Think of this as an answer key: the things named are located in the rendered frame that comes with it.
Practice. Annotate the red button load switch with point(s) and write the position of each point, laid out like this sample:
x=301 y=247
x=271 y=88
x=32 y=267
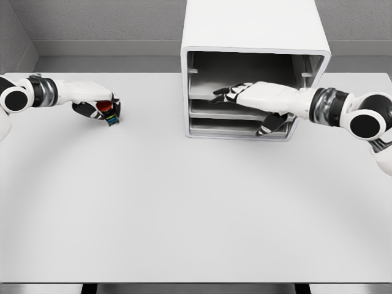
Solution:
x=107 y=111

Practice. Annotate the white tabletop storage cabinet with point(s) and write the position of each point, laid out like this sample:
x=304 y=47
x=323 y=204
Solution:
x=254 y=39

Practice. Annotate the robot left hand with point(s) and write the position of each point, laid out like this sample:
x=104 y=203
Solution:
x=92 y=90

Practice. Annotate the grey cabinet drawer tray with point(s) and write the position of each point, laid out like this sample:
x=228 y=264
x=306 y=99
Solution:
x=220 y=111
x=208 y=88
x=223 y=127

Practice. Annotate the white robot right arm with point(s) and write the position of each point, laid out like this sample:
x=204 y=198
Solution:
x=346 y=113

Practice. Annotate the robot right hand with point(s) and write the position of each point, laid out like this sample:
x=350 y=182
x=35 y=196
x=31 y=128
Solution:
x=263 y=95

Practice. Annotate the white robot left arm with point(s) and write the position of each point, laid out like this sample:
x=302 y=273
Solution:
x=39 y=92

